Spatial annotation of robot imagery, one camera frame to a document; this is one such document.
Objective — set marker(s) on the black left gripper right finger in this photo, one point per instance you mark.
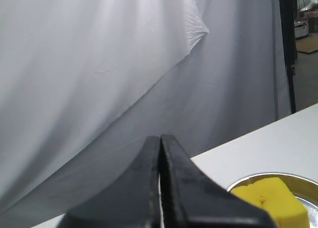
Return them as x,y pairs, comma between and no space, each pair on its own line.
190,199

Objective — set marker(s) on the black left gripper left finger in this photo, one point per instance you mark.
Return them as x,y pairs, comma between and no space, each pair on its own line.
131,201

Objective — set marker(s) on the round stainless steel dish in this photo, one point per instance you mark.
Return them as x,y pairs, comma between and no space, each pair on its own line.
304,189

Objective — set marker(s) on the grey backdrop cloth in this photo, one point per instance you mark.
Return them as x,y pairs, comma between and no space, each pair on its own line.
84,82

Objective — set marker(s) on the black stand pole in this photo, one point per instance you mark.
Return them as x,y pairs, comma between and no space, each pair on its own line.
288,34

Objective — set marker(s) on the yellow sponge block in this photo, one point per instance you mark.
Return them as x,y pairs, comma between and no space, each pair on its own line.
273,196

